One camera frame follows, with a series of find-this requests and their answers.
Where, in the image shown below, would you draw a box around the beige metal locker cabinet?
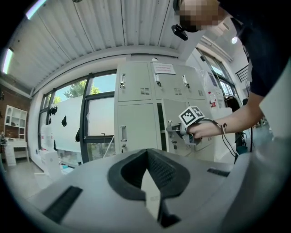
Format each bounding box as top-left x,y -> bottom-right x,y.
115,61 -> 216,158

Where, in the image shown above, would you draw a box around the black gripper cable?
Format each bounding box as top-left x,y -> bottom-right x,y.
201,117 -> 239,157

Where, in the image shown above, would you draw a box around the grey metal locker door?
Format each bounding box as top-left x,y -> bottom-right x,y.
162,98 -> 191,152

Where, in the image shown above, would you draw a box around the person's right forearm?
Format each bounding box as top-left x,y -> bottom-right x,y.
212,92 -> 266,137

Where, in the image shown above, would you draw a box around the clear dispenser water bottle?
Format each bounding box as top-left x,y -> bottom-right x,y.
40,124 -> 55,151

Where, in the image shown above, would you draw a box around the person's right hand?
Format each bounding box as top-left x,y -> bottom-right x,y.
187,121 -> 216,140

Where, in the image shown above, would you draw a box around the white shelf desk unit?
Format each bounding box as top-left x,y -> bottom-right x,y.
4,105 -> 30,167

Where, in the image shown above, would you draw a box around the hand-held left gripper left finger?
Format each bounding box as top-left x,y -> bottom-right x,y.
28,148 -> 163,233

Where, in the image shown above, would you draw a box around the dark framed window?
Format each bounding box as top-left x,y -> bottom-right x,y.
38,69 -> 118,165

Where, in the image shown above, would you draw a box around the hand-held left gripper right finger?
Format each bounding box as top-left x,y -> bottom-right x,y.
147,148 -> 238,233

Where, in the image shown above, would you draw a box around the white paper notice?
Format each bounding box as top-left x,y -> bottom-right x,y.
151,62 -> 177,75

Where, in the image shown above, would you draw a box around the ceiling strip light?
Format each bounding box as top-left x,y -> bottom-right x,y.
1,47 -> 14,75
25,0 -> 48,20

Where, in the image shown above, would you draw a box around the person's body in navy clothes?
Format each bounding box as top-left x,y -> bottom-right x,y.
175,0 -> 291,98

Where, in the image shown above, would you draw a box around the black head camera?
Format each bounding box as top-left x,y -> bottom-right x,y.
171,24 -> 189,41

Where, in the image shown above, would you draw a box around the white water dispenser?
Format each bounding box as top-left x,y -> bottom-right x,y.
34,149 -> 64,182

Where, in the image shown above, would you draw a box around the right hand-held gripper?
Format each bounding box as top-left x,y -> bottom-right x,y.
166,106 -> 205,146

